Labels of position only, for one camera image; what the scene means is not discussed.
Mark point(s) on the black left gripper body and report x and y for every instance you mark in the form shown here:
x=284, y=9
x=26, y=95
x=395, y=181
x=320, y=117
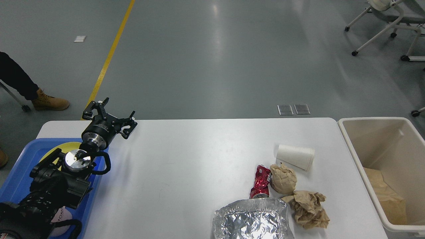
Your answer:
x=98, y=135

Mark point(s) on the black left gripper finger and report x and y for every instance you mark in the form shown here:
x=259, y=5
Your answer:
x=96, y=111
x=125, y=126

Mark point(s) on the yellow plate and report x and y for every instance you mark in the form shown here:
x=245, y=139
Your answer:
x=65, y=148

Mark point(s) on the aluminium foil tray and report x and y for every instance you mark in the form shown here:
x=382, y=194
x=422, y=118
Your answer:
x=262, y=218

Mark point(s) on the brown paper ball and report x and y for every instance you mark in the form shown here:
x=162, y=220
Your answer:
x=284, y=179

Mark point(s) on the brown paper napkin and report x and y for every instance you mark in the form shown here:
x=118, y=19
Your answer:
x=309, y=212

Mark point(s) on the brown paper bag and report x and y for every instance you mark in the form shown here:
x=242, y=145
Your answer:
x=394, y=206

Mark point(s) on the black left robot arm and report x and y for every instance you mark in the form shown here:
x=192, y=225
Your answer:
x=62, y=179

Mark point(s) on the tan work boot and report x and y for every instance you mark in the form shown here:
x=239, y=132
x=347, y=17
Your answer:
x=44, y=102

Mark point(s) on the grey chair leg caster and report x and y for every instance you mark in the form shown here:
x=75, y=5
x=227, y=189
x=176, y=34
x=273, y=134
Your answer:
x=23, y=106

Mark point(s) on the pink mug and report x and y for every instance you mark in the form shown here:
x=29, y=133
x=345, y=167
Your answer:
x=61, y=215

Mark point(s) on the black trouser leg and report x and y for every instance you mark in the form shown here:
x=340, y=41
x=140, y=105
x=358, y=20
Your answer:
x=14, y=76

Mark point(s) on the crushed red soda can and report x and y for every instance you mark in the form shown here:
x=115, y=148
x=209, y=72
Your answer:
x=262, y=179

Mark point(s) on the left floor outlet cover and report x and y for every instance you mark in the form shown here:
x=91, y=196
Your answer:
x=285, y=110

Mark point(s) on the floor outlet cover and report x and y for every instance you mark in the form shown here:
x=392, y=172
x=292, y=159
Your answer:
x=302, y=109
x=285, y=110

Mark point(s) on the right floor outlet cover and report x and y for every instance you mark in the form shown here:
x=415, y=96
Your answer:
x=302, y=109

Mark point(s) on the brown paper in bin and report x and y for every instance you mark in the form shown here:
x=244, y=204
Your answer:
x=376, y=180

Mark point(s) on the beige plastic bin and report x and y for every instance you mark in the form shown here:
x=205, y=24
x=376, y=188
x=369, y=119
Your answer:
x=394, y=147

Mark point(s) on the white office chair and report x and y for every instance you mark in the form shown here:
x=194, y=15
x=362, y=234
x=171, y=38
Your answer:
x=398, y=14

